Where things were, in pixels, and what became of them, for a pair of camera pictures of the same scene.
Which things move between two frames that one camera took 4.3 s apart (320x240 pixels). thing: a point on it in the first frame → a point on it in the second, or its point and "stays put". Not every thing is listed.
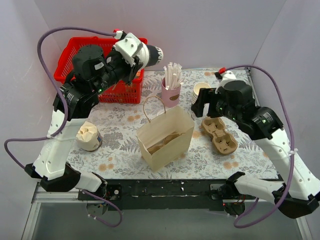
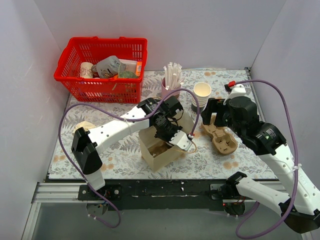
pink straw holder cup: (171, 97) stays put
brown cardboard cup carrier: (223, 143) stays put
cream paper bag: (167, 139) stays put
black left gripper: (135, 69) → (165, 132)
